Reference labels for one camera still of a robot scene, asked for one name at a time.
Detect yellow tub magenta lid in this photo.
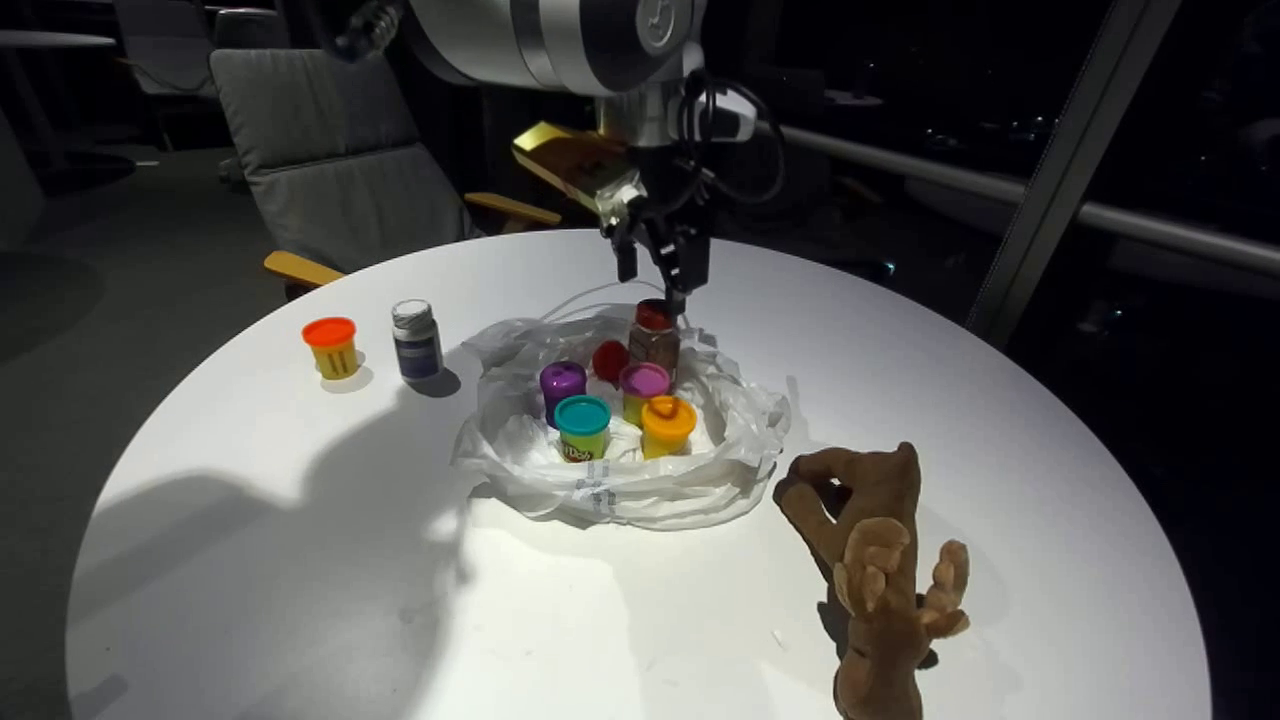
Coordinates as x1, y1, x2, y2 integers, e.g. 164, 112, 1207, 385
619, 358, 681, 422

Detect metal window post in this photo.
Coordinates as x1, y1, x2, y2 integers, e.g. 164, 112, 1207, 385
968, 0, 1184, 342

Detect brown plush moose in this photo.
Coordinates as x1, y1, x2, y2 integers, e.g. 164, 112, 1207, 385
774, 439, 977, 720

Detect spice jar orange lid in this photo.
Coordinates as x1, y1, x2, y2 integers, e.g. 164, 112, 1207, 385
628, 297, 688, 378

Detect white plastic bag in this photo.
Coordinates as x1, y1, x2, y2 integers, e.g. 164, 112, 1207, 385
452, 300, 802, 535

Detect purple play dough tub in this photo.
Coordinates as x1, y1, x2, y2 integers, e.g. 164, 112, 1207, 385
535, 358, 592, 427

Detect grey chair wooden armrests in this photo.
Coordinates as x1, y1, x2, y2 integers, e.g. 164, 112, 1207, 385
207, 47, 567, 291

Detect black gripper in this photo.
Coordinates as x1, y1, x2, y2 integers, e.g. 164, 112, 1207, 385
600, 138, 726, 305

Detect yellow tub orange lid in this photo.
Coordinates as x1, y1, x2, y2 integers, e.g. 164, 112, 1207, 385
299, 311, 366, 388

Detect grey background chair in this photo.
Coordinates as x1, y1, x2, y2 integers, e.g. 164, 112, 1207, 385
114, 0, 291, 100

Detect white pill bottle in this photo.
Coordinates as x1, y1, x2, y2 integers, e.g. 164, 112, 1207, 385
388, 297, 449, 396

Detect teal cup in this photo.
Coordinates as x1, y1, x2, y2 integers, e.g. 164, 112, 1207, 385
552, 392, 616, 467

